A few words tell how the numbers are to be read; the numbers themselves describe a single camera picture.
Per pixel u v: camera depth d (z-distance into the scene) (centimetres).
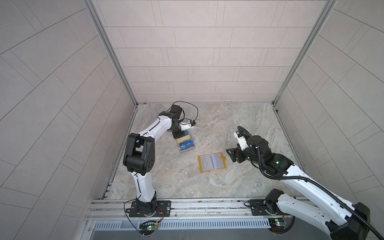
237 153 64
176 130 78
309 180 45
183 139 91
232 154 66
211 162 86
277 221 69
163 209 70
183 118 81
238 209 72
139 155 49
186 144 91
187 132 88
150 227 65
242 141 65
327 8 71
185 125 82
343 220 38
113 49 87
